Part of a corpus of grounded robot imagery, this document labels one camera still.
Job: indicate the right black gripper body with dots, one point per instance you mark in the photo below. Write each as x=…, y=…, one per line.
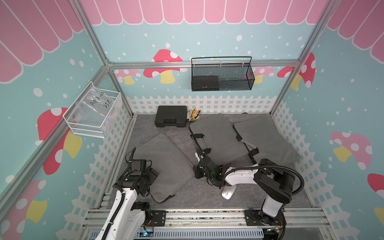
x=199, y=174

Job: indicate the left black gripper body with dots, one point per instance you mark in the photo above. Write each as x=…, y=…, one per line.
x=149, y=177

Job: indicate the grey laptop bag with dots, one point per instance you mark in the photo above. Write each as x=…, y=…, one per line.
x=217, y=138
x=263, y=141
x=174, y=168

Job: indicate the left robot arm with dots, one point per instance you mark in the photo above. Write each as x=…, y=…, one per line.
x=127, y=215

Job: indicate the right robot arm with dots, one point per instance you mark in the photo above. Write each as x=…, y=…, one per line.
x=280, y=183

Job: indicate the silver mouse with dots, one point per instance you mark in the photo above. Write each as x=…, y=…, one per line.
x=228, y=191

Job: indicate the clear plastic bag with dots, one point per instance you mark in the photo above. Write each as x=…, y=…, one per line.
x=97, y=108

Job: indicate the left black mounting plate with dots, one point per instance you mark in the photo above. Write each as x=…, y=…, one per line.
x=158, y=219

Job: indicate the black mounting plate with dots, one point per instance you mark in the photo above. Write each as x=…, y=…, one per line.
x=158, y=219
x=255, y=217

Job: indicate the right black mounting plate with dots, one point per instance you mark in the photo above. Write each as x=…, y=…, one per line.
x=255, y=217

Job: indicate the yellow black pliers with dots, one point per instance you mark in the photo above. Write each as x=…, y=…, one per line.
x=193, y=115

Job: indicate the black plastic tool case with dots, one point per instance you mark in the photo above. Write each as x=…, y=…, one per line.
x=171, y=116

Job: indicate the black box in basket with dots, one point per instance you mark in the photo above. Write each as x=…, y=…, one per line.
x=205, y=83

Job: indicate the white wire basket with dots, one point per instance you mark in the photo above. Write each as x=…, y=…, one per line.
x=85, y=130

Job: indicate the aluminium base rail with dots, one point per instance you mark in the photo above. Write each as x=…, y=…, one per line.
x=235, y=218

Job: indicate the black wire mesh basket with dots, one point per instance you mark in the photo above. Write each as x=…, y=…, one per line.
x=235, y=73

